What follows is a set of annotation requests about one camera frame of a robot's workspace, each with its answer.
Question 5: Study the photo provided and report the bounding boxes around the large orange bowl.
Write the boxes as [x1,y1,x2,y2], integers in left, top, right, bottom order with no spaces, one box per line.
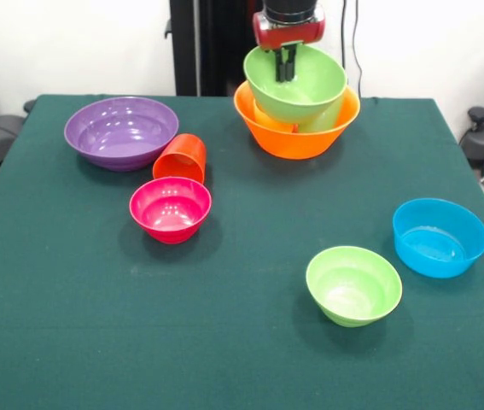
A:
[233,79,362,161]

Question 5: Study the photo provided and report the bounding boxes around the blue bowl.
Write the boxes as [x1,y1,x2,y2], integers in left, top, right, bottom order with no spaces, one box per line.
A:
[392,197,484,280]

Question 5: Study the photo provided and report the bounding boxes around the green cup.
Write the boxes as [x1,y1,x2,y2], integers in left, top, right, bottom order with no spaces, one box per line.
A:
[297,91,346,134]

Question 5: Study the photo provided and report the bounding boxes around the black wall cable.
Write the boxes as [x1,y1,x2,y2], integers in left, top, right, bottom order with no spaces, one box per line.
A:
[338,0,364,98]

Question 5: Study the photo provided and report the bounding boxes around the large green bowl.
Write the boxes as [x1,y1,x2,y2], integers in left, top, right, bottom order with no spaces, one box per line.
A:
[242,43,348,125]

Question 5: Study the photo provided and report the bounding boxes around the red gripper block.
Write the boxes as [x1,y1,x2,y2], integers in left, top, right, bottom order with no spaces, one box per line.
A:
[253,10,327,84]

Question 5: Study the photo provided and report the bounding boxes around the yellow cup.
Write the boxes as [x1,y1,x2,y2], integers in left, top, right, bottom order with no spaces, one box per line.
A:
[253,97,300,134]

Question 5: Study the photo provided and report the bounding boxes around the purple bowl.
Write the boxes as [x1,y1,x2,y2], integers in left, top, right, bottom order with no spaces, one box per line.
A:
[63,96,180,173]

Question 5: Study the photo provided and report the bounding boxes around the small green bowl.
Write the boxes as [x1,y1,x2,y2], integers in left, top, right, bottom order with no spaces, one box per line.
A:
[305,245,404,329]

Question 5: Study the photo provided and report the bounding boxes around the red-orange cup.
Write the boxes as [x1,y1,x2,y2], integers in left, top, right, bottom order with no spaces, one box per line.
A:
[152,133,207,185]

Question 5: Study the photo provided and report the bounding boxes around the pink bowl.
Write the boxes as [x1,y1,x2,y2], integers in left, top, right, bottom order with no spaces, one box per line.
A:
[128,176,213,245]

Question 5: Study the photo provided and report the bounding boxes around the dark green table cloth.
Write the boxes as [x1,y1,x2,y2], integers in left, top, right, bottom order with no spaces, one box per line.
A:
[0,93,484,410]

